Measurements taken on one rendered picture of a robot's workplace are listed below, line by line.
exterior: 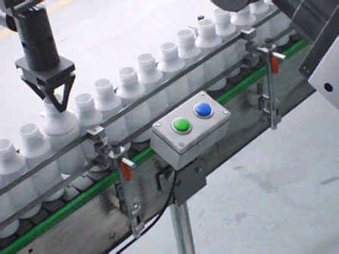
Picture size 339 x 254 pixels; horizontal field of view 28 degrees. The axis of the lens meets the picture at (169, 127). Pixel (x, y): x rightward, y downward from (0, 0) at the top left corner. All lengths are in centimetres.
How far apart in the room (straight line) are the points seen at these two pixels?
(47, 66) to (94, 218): 35
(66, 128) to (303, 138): 187
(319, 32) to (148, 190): 89
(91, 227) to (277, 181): 152
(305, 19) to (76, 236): 85
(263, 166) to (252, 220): 32
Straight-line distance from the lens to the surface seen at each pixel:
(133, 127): 143
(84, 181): 139
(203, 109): 132
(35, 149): 129
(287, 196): 276
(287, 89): 175
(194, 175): 157
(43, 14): 119
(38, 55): 121
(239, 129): 165
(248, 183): 283
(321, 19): 65
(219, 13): 157
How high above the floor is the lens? 187
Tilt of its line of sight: 36 degrees down
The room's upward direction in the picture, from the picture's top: 10 degrees counter-clockwise
